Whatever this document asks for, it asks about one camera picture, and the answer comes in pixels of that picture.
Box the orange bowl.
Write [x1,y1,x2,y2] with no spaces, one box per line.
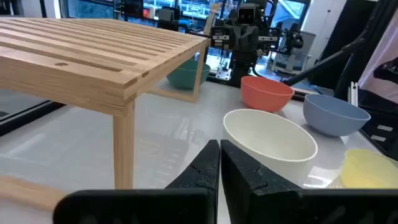
[240,75,295,113]

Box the aluminium extrusion post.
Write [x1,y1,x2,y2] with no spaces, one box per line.
[350,81,359,107]

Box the tan cardboard board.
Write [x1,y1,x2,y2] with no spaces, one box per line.
[203,2,220,35]

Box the white bowl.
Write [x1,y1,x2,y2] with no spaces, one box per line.
[223,108,318,187]

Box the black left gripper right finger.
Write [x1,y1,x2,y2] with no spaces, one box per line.
[220,139,398,224]

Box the blue bowl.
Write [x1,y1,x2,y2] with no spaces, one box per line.
[303,93,372,138]

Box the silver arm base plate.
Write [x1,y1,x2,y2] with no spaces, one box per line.
[214,66,233,82]

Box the slatted wooden shelf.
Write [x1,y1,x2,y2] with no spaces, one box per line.
[0,17,210,212]

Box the black box with white labels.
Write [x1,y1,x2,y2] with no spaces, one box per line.
[357,88,398,162]

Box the black diagonal frame pole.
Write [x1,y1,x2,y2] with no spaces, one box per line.
[282,37,369,87]

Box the teal bowl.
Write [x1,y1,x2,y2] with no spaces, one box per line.
[166,58,211,91]

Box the translucent yellow bowl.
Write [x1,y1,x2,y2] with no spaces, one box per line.
[340,148,398,190]

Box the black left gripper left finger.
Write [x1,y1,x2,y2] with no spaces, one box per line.
[52,139,221,224]

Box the black device on white stand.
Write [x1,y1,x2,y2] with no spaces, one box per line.
[272,22,317,75]

